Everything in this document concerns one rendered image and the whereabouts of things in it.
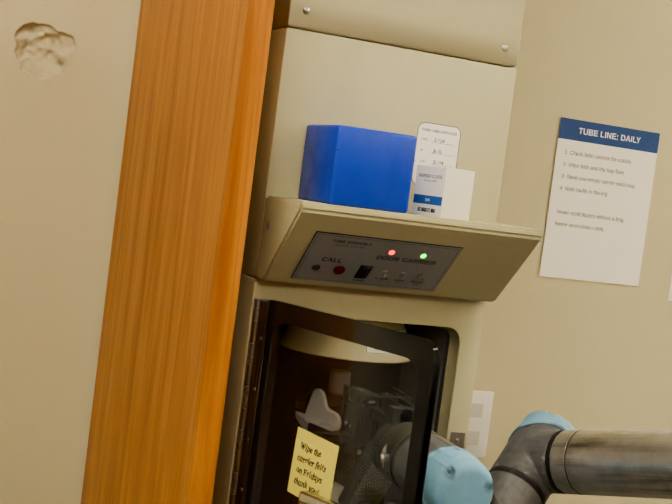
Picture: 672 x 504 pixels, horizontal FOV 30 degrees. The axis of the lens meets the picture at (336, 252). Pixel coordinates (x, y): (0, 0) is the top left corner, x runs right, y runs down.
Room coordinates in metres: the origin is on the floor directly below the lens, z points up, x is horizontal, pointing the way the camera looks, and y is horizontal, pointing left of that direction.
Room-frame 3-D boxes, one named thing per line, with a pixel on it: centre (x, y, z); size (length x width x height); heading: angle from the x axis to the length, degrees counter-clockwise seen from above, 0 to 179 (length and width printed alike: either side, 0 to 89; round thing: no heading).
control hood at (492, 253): (1.50, -0.08, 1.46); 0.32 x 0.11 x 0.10; 114
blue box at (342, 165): (1.48, -0.01, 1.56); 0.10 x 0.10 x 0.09; 24
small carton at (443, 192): (1.52, -0.12, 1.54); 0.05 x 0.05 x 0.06; 42
